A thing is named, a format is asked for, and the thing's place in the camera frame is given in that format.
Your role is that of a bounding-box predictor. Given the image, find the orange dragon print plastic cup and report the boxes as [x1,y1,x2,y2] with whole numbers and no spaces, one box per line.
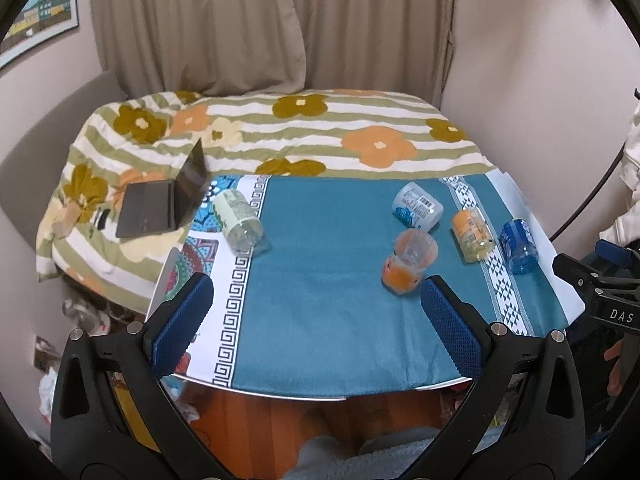
[381,229,438,296]

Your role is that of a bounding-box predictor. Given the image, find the orange label plastic cup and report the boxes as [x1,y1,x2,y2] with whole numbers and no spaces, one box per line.
[451,207,496,263]

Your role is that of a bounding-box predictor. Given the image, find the white blue label plastic cup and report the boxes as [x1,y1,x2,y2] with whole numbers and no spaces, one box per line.
[392,182,444,232]

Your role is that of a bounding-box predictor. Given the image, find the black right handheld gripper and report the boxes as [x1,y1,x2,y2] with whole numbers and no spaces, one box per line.
[552,240,639,431]

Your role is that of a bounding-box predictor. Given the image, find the grey fluffy blanket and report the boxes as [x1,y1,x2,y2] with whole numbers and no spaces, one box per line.
[282,426,501,480]

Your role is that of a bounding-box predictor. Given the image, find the black laptop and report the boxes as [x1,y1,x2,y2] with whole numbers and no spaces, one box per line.
[116,140,208,238]

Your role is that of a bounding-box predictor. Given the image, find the teal patterned tablecloth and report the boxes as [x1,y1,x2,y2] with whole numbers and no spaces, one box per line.
[163,170,584,400]

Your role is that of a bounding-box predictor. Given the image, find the grey bed headboard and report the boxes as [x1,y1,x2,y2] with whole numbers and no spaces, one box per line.
[1,70,127,248]

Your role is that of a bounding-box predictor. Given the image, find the floral striped duvet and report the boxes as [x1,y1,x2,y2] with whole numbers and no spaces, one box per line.
[35,90,491,313]

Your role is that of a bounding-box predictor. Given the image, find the beige curtain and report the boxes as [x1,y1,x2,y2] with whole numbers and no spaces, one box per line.
[91,0,454,104]

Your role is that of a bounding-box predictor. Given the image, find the framed building poster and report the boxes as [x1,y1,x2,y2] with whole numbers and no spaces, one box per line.
[1,0,79,68]

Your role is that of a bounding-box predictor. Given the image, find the black cable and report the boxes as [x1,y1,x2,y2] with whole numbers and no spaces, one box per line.
[548,142,629,244]

